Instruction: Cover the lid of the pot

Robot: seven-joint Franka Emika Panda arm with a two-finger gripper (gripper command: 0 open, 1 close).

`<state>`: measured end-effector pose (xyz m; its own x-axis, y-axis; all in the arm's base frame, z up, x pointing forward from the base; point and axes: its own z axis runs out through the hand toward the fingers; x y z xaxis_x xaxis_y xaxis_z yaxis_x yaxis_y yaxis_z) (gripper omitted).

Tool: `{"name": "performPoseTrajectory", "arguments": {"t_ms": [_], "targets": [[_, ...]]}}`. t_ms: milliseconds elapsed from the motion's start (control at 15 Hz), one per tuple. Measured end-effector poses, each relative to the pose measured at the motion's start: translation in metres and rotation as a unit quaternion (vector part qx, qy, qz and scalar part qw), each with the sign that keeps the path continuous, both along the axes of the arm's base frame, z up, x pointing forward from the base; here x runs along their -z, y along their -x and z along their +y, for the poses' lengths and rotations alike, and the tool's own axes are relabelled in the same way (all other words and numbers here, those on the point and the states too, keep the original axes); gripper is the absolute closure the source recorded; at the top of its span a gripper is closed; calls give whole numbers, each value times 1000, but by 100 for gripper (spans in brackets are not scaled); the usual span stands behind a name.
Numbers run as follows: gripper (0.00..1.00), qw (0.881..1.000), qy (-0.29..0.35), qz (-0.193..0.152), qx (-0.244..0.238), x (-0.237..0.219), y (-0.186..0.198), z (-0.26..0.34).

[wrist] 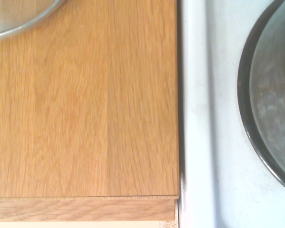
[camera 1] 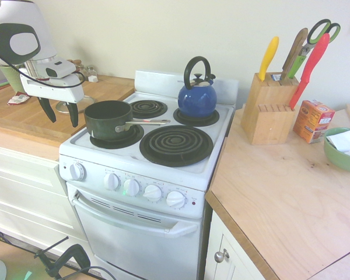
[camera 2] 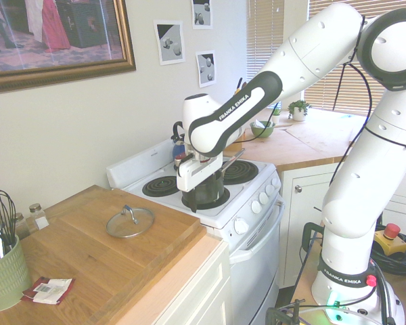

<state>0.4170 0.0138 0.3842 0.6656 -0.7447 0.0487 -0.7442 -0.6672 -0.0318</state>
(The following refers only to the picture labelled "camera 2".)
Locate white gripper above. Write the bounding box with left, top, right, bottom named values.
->
left=175, top=152, right=224, bottom=215

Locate glass pot lid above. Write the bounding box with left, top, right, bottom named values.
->
left=105, top=204, right=156, bottom=239

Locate green plant in white pot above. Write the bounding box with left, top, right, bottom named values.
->
left=287, top=99, right=313, bottom=123

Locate large black coil burner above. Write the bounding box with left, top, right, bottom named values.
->
left=180, top=185, right=231, bottom=211
left=222, top=159, right=260, bottom=186

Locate small black coil burner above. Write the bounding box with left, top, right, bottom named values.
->
left=141, top=175, right=181, bottom=198

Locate white electric stove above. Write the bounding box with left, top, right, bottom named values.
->
left=106, top=137, right=287, bottom=325

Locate green ceramic bowl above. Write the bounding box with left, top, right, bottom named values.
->
left=249, top=120, right=276, bottom=139

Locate white drawer cabinet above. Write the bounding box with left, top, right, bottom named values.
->
left=116, top=233, right=233, bottom=325

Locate white cabinet with knob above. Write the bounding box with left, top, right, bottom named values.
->
left=277, top=158, right=406, bottom=289

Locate large wooden cutting board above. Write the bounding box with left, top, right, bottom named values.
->
left=18, top=184, right=203, bottom=325

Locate grey paper print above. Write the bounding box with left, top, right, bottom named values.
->
left=153, top=19, right=186, bottom=66
left=191, top=0, right=215, bottom=30
left=195, top=50, right=218, bottom=89

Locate black metal clamp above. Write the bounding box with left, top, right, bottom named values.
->
left=265, top=298, right=307, bottom=325

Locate wide wooden window blind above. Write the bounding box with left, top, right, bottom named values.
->
left=305, top=0, right=406, bottom=118

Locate narrow wooden window blind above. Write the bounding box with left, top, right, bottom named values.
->
left=246, top=0, right=286, bottom=104

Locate glass spice jar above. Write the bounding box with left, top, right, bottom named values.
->
left=28, top=202, right=50, bottom=232
left=13, top=212, right=30, bottom=240

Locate white packet with label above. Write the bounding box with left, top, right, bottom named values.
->
left=31, top=278, right=74, bottom=304

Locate yellow emergency stop box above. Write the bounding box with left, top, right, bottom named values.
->
left=373, top=223, right=402, bottom=256

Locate red packet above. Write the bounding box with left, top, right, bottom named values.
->
left=21, top=276, right=76, bottom=306

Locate green ribbed utensil holder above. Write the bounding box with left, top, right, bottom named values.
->
left=0, top=233, right=33, bottom=313

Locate gold framed painting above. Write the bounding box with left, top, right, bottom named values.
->
left=0, top=0, right=137, bottom=96

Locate dark saucepan with metal handle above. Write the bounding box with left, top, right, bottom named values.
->
left=181, top=148, right=246, bottom=210

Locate blue kettle with black handle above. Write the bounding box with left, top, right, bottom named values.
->
left=171, top=121, right=187, bottom=167

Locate black metal bracket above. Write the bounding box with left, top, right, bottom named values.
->
left=301, top=221, right=326, bottom=262

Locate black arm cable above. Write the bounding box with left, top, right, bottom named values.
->
left=297, top=15, right=406, bottom=265

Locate black wire whisk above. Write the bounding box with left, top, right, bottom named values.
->
left=0, top=189, right=17, bottom=254

